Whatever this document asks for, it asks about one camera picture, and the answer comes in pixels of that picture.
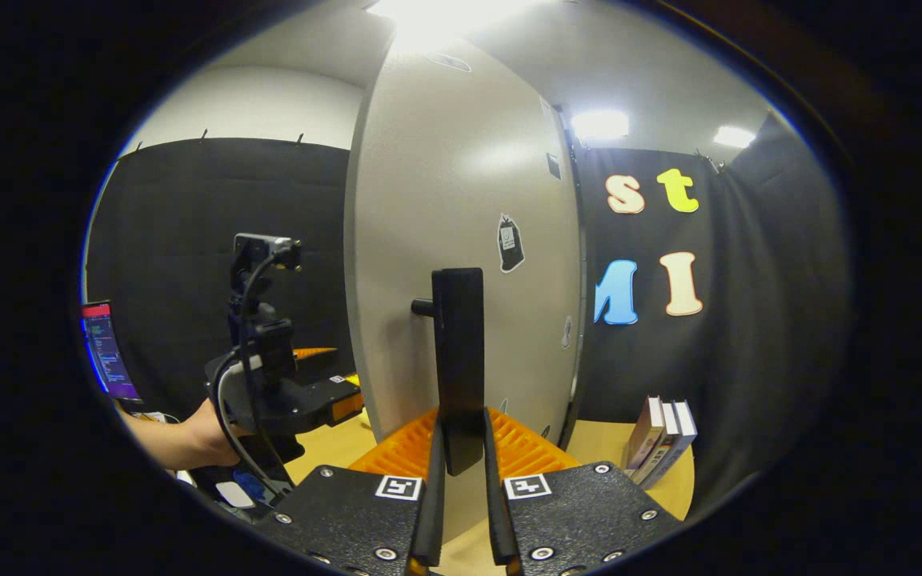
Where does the grey cable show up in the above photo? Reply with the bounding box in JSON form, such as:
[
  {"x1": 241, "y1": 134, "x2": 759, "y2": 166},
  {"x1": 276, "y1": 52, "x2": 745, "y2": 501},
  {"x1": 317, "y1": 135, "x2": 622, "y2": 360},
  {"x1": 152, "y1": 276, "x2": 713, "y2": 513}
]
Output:
[{"x1": 215, "y1": 362, "x2": 255, "y2": 458}]

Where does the ceiling light panel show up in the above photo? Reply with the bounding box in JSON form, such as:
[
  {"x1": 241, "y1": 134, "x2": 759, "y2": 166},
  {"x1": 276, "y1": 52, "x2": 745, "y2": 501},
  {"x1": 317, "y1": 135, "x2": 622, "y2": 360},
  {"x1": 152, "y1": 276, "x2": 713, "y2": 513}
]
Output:
[
  {"x1": 365, "y1": 0, "x2": 543, "y2": 42},
  {"x1": 712, "y1": 125, "x2": 757, "y2": 150},
  {"x1": 571, "y1": 109, "x2": 631, "y2": 142}
]

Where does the black backdrop cloth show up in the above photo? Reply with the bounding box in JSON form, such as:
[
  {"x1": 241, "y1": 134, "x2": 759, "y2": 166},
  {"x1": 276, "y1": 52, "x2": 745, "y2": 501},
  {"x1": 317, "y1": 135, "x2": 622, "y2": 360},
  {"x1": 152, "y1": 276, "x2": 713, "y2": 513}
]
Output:
[{"x1": 81, "y1": 112, "x2": 854, "y2": 513}]

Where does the grey cabinet door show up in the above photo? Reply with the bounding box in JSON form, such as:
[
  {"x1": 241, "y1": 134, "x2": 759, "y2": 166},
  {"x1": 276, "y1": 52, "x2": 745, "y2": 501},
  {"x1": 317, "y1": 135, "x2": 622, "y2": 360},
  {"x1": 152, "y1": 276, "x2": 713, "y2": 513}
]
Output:
[{"x1": 345, "y1": 36, "x2": 586, "y2": 546}]

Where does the grey book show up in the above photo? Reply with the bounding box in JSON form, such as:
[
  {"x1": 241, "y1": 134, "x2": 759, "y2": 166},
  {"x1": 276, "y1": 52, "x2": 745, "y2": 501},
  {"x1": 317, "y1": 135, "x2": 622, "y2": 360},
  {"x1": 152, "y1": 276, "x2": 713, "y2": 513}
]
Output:
[{"x1": 635, "y1": 400, "x2": 683, "y2": 482}]

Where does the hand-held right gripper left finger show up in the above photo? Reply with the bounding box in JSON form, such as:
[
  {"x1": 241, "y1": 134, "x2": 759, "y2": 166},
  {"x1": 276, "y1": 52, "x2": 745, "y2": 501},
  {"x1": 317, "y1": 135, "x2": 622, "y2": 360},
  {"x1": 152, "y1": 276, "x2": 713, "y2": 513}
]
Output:
[{"x1": 257, "y1": 406, "x2": 447, "y2": 576}]

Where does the computer monitor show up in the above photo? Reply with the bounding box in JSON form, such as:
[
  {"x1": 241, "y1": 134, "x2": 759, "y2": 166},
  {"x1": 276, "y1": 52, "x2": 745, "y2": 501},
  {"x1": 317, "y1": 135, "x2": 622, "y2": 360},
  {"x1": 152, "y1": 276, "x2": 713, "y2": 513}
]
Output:
[{"x1": 80, "y1": 300, "x2": 144, "y2": 402}]

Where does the black cabinet door handle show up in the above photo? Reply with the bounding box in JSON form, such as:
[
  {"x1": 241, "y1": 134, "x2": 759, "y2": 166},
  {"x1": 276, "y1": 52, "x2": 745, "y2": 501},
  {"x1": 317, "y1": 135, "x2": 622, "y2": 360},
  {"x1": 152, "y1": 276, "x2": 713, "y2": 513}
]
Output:
[{"x1": 411, "y1": 267, "x2": 487, "y2": 478}]

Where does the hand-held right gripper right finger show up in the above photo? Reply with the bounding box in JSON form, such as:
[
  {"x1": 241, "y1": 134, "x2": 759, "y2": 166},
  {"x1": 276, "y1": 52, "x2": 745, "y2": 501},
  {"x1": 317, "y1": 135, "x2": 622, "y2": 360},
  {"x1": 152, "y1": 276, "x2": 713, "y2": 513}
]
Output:
[{"x1": 483, "y1": 406, "x2": 683, "y2": 576}]

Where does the pink brown book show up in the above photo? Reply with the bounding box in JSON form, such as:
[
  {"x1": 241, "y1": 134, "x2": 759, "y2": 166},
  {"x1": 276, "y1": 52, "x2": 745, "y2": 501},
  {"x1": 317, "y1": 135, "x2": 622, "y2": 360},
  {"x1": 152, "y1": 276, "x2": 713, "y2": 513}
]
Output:
[{"x1": 623, "y1": 395, "x2": 667, "y2": 474}]

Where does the black cable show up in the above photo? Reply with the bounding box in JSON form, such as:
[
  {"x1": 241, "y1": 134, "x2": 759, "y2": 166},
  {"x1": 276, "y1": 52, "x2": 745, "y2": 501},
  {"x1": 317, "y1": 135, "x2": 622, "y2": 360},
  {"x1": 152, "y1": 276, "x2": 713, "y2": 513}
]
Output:
[{"x1": 237, "y1": 244, "x2": 303, "y2": 493}]

